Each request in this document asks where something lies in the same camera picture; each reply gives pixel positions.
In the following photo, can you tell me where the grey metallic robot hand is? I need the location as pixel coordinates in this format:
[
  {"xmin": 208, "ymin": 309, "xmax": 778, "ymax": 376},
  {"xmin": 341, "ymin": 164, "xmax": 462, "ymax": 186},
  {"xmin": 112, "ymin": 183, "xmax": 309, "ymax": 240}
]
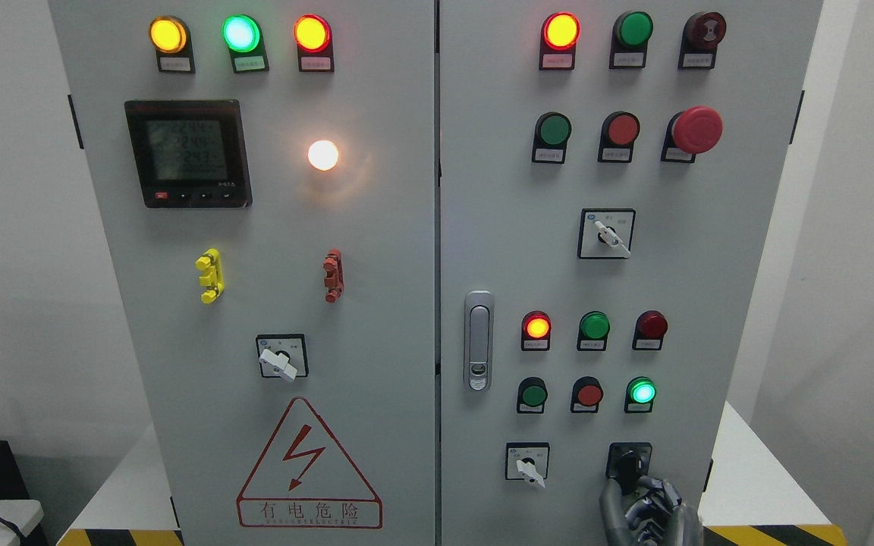
[{"xmin": 599, "ymin": 476, "xmax": 705, "ymax": 545}]

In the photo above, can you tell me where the black rotary knob switch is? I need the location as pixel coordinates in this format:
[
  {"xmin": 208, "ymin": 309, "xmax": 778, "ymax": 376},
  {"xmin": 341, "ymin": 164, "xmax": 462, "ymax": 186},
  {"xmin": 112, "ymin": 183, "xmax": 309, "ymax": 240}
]
[{"xmin": 605, "ymin": 442, "xmax": 652, "ymax": 495}]

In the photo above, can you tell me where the white platform with hazard stripes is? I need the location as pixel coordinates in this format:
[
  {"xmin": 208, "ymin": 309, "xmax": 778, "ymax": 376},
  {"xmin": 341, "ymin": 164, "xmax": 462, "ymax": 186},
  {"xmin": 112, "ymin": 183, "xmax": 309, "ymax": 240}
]
[{"xmin": 59, "ymin": 406, "xmax": 847, "ymax": 545}]

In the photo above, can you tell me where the green push button lower right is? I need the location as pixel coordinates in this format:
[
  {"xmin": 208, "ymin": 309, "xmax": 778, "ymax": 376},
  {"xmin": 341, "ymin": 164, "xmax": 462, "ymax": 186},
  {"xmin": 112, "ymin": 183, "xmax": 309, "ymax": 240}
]
[{"xmin": 624, "ymin": 376, "xmax": 658, "ymax": 414}]

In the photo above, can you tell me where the green push button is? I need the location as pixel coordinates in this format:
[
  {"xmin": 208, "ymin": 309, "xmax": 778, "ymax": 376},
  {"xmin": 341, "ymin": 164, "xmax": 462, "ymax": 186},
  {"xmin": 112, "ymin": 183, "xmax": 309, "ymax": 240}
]
[
  {"xmin": 516, "ymin": 376, "xmax": 549, "ymax": 414},
  {"xmin": 624, "ymin": 376, "xmax": 658, "ymax": 414},
  {"xmin": 531, "ymin": 111, "xmax": 571, "ymax": 165}
]

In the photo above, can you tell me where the red push button lower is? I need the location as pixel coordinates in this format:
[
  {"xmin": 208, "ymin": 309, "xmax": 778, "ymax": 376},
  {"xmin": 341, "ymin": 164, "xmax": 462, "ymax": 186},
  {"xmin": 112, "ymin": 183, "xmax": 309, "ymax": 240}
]
[{"xmin": 570, "ymin": 376, "xmax": 604, "ymax": 413}]

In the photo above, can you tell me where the red push button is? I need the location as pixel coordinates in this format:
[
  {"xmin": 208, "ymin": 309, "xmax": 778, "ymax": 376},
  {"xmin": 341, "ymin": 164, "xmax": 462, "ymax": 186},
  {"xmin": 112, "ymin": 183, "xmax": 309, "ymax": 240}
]
[
  {"xmin": 570, "ymin": 376, "xmax": 604, "ymax": 413},
  {"xmin": 597, "ymin": 111, "xmax": 640, "ymax": 163}
]

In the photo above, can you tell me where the green push button lower left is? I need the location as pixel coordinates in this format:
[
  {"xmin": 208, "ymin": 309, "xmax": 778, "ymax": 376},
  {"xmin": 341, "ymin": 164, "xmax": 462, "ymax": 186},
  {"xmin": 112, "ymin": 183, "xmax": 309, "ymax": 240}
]
[{"xmin": 516, "ymin": 376, "xmax": 549, "ymax": 414}]

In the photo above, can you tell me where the red indicator lower right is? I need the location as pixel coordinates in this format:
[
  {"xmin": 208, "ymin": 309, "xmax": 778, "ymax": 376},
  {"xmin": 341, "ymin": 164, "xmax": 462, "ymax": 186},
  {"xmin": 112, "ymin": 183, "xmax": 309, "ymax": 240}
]
[{"xmin": 632, "ymin": 309, "xmax": 668, "ymax": 350}]

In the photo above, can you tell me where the green indicator lower middle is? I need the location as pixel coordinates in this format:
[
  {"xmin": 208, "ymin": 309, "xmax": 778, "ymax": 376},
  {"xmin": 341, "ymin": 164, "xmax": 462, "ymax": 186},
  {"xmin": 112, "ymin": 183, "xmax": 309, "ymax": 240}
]
[{"xmin": 577, "ymin": 311, "xmax": 611, "ymax": 352}]

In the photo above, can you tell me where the red lit indicator lower left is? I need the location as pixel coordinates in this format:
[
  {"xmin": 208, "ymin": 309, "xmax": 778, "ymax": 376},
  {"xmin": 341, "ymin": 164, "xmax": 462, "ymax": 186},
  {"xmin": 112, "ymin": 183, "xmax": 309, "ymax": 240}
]
[{"xmin": 520, "ymin": 310, "xmax": 552, "ymax": 350}]

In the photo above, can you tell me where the red lit indicator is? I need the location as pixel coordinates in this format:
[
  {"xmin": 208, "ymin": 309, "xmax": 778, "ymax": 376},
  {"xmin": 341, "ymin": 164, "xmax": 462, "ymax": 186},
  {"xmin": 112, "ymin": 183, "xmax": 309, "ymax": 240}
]
[
  {"xmin": 520, "ymin": 310, "xmax": 552, "ymax": 350},
  {"xmin": 539, "ymin": 11, "xmax": 580, "ymax": 71}
]

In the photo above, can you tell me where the grey right cabinet door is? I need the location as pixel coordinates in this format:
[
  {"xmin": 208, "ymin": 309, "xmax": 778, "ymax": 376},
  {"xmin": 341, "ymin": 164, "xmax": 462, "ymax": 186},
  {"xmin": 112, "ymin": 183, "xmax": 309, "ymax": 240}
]
[{"xmin": 439, "ymin": 1, "xmax": 822, "ymax": 545}]

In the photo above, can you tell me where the grey cabinet door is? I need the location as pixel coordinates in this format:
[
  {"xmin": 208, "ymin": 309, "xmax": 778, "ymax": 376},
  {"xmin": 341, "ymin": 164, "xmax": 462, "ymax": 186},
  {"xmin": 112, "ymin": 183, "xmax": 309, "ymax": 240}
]
[
  {"xmin": 439, "ymin": 1, "xmax": 822, "ymax": 545},
  {"xmin": 49, "ymin": 1, "xmax": 437, "ymax": 545}
]

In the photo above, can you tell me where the red electric hazard sticker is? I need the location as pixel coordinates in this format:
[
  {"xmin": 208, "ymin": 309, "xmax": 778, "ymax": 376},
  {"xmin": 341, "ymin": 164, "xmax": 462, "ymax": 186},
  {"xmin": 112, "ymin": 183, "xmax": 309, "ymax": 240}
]
[{"xmin": 237, "ymin": 397, "xmax": 384, "ymax": 529}]

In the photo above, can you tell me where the red push button upper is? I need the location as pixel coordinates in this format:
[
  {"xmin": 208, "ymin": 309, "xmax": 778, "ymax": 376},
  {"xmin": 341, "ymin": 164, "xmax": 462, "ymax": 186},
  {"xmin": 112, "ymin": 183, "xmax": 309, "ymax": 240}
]
[{"xmin": 597, "ymin": 111, "xmax": 640, "ymax": 163}]

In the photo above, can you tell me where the red emergency stop mushroom button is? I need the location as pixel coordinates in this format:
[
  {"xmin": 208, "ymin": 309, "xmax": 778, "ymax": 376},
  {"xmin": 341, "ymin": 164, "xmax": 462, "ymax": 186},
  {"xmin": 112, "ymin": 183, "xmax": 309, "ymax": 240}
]
[{"xmin": 660, "ymin": 105, "xmax": 724, "ymax": 165}]

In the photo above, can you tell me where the green push button upper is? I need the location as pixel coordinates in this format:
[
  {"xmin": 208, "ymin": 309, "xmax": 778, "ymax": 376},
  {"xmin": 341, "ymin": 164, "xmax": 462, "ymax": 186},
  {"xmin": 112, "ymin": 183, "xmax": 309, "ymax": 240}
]
[{"xmin": 531, "ymin": 111, "xmax": 571, "ymax": 165}]

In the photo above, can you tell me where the red plastic clip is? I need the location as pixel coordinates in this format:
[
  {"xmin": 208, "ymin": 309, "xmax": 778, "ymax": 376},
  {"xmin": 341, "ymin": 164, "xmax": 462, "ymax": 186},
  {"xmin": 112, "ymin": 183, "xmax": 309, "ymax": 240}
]
[{"xmin": 322, "ymin": 248, "xmax": 344, "ymax": 303}]

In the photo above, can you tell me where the dark red buzzer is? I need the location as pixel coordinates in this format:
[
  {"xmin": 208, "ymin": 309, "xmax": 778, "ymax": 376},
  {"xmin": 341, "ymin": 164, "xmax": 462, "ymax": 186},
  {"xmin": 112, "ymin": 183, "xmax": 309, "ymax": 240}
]
[{"xmin": 678, "ymin": 11, "xmax": 726, "ymax": 70}]

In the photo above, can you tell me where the green indicator top right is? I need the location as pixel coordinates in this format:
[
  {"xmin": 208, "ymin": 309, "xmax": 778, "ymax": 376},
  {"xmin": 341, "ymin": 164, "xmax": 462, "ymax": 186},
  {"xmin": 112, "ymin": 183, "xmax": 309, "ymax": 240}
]
[{"xmin": 609, "ymin": 11, "xmax": 653, "ymax": 70}]

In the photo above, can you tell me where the white glowing lamp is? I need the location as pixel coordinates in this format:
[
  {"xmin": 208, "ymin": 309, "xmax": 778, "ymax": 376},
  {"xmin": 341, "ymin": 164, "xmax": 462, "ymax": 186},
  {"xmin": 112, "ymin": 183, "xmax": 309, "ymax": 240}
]
[{"xmin": 307, "ymin": 140, "xmax": 340, "ymax": 172}]

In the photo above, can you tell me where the red lit indicator top right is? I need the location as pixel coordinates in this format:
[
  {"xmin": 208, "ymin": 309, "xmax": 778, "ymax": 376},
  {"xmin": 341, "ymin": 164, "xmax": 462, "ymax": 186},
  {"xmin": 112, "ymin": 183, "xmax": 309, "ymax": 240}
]
[{"xmin": 539, "ymin": 11, "xmax": 580, "ymax": 71}]

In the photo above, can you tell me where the yellow plastic clip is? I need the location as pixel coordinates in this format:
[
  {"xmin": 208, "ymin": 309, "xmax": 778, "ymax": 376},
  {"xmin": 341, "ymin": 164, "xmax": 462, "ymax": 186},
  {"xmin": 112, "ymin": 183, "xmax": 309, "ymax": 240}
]
[{"xmin": 195, "ymin": 248, "xmax": 225, "ymax": 304}]

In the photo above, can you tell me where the grey left cabinet door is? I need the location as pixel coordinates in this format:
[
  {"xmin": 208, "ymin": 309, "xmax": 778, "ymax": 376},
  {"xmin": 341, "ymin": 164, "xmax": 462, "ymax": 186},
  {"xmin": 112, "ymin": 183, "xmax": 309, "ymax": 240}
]
[{"xmin": 49, "ymin": 1, "xmax": 437, "ymax": 545}]

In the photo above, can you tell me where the black digital power meter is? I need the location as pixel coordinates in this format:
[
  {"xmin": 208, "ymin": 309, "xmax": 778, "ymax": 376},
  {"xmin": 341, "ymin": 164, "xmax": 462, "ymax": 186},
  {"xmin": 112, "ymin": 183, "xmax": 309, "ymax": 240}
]
[{"xmin": 124, "ymin": 99, "xmax": 253, "ymax": 209}]

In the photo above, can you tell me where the red lit indicator left door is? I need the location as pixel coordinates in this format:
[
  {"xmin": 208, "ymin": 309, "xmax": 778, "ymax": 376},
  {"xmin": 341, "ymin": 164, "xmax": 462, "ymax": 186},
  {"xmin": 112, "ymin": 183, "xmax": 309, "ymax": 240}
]
[{"xmin": 294, "ymin": 14, "xmax": 335, "ymax": 73}]

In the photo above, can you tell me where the green lit indicator light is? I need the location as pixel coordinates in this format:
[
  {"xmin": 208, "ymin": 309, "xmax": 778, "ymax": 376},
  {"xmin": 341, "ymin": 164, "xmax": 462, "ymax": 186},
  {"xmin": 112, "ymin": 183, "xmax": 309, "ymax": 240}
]
[{"xmin": 221, "ymin": 14, "xmax": 269, "ymax": 74}]

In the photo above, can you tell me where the yellow indicator light top left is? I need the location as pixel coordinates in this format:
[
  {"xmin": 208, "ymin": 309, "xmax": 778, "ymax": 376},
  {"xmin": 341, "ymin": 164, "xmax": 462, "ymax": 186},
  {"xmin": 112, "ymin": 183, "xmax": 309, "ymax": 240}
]
[{"xmin": 149, "ymin": 15, "xmax": 196, "ymax": 74}]

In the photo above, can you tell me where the white selector switch lower right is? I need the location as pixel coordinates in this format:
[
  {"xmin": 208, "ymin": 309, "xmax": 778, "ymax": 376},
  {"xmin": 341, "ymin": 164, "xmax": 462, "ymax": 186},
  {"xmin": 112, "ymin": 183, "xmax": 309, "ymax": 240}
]
[{"xmin": 505, "ymin": 442, "xmax": 549, "ymax": 490}]

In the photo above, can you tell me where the white selector switch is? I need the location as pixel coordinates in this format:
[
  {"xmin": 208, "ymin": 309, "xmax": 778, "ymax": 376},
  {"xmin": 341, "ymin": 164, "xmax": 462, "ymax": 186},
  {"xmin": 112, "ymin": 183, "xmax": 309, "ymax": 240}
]
[
  {"xmin": 505, "ymin": 442, "xmax": 549, "ymax": 490},
  {"xmin": 578, "ymin": 208, "xmax": 636, "ymax": 260}
]

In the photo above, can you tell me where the silver door handle lock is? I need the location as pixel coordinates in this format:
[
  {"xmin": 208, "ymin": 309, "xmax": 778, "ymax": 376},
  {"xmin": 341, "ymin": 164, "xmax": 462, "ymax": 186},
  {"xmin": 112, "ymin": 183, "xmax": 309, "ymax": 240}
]
[{"xmin": 464, "ymin": 290, "xmax": 495, "ymax": 391}]

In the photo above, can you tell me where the white selector switch upper right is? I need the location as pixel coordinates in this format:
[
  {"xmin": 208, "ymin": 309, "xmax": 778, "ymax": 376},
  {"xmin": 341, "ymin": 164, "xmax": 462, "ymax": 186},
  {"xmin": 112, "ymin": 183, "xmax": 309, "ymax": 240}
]
[{"xmin": 578, "ymin": 208, "xmax": 636, "ymax": 260}]

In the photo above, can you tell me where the white selector switch left door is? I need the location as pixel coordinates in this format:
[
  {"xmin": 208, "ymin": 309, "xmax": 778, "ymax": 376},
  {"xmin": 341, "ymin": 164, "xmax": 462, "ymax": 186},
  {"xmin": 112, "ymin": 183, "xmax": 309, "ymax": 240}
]
[{"xmin": 256, "ymin": 333, "xmax": 309, "ymax": 381}]

